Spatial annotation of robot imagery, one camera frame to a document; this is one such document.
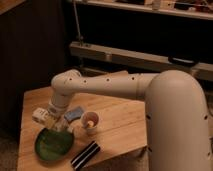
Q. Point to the green ceramic bowl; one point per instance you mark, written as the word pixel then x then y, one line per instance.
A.
pixel 52 145

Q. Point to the black case handle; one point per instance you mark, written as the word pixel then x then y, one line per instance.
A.
pixel 182 62

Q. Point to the wooden table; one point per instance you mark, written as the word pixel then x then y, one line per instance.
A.
pixel 121 129

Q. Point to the small white bottle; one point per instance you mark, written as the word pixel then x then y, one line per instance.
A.
pixel 63 125

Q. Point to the upper wooden shelf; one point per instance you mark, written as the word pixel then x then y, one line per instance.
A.
pixel 149 9

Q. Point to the metal stand pole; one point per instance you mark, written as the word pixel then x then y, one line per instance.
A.
pixel 79 37

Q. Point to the black white striped cloth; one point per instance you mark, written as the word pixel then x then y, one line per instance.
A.
pixel 85 155

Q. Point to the blue sponge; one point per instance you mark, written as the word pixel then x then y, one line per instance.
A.
pixel 74 114

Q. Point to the white paper cup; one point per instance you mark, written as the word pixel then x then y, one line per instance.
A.
pixel 89 121

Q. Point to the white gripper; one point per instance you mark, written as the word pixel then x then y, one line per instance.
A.
pixel 42 116

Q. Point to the long grey case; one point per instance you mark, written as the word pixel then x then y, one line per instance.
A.
pixel 137 59

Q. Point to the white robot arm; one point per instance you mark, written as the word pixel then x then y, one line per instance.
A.
pixel 175 106

